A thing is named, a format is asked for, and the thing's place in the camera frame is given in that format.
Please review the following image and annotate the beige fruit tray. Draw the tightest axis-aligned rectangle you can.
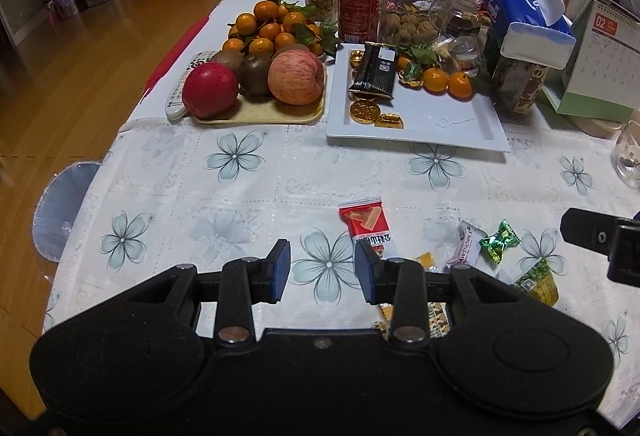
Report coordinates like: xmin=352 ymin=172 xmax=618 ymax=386
xmin=187 ymin=52 xmax=327 ymax=126

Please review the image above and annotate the green candy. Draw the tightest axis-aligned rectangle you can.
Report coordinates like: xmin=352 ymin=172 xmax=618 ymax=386
xmin=479 ymin=220 xmax=522 ymax=263

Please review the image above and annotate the pile of leafy tangerines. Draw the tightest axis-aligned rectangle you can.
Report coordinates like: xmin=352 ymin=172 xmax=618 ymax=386
xmin=220 ymin=0 xmax=342 ymax=60

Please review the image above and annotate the yellow-green snack packet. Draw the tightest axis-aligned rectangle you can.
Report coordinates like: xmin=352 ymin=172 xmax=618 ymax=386
xmin=512 ymin=258 xmax=561 ymax=307

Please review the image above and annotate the glass jar with dark contents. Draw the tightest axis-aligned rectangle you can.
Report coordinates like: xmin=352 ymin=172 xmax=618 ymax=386
xmin=446 ymin=0 xmax=485 ymax=39

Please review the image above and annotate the brown printed snack packet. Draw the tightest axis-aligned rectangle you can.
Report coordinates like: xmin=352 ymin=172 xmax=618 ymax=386
xmin=425 ymin=301 xmax=454 ymax=338

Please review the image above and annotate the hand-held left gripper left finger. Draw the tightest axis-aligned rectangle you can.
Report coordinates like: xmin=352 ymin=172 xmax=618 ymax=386
xmin=119 ymin=238 xmax=292 ymax=348

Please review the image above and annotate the blue tissue pack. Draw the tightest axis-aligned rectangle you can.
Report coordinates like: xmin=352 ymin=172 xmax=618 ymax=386
xmin=479 ymin=0 xmax=576 ymax=70

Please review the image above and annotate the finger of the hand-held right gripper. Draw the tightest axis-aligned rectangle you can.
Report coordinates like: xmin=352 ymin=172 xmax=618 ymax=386
xmin=559 ymin=208 xmax=623 ymax=250

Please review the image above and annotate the small squat glass jar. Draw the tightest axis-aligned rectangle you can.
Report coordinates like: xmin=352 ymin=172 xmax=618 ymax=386
xmin=446 ymin=35 xmax=489 ymax=77

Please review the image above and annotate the red cloth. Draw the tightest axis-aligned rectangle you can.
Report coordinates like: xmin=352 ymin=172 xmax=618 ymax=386
xmin=142 ymin=15 xmax=209 ymax=102

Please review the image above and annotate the black snack packet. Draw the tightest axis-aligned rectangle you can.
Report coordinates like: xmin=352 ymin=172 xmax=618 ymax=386
xmin=348 ymin=41 xmax=399 ymax=101

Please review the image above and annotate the brown printed paper cup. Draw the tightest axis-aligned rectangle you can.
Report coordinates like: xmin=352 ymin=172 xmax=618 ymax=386
xmin=489 ymin=50 xmax=554 ymax=120

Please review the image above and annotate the pale striped apple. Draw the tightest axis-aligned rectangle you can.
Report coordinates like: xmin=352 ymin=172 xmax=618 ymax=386
xmin=267 ymin=49 xmax=325 ymax=106

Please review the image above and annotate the green desk calendar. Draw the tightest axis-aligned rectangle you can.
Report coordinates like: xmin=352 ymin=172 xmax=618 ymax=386
xmin=542 ymin=0 xmax=640 ymax=117

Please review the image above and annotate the white candy packet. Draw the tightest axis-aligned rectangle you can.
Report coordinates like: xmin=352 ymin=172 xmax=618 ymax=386
xmin=445 ymin=219 xmax=489 ymax=270

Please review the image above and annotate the white rectangular plate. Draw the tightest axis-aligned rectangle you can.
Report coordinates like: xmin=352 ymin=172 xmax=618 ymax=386
xmin=326 ymin=43 xmax=511 ymax=153

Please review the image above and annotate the red snack packet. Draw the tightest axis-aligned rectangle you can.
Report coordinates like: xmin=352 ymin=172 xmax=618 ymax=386
xmin=338 ymin=197 xmax=396 ymax=260

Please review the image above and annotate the red apple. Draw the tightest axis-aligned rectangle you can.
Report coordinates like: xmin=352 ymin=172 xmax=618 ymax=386
xmin=181 ymin=62 xmax=240 ymax=120

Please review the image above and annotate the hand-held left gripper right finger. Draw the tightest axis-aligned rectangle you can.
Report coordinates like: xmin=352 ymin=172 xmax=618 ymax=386
xmin=354 ymin=240 xmax=524 ymax=350

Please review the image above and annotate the gold foil chocolate coin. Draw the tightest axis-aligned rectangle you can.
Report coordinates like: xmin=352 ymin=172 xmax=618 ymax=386
xmin=348 ymin=99 xmax=381 ymax=125

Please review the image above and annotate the white floral tablecloth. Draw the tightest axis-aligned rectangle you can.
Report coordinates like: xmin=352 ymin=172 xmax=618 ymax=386
xmin=42 ymin=0 xmax=640 ymax=419

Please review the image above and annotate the white remote control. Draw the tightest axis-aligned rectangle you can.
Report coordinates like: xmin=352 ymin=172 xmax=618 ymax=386
xmin=165 ymin=49 xmax=221 ymax=121

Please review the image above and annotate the grey-blue round chair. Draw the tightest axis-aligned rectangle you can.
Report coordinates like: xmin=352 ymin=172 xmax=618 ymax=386
xmin=32 ymin=160 xmax=104 ymax=262

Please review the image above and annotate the clear drinking glass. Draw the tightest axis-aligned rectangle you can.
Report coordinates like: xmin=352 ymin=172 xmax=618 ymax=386
xmin=612 ymin=108 xmax=640 ymax=192

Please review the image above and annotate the red tin can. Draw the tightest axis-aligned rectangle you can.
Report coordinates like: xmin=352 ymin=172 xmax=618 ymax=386
xmin=337 ymin=0 xmax=385 ymax=45

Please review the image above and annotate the small orange wrapped candy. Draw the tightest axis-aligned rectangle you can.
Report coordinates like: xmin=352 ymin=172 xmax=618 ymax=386
xmin=415 ymin=251 xmax=441 ymax=273

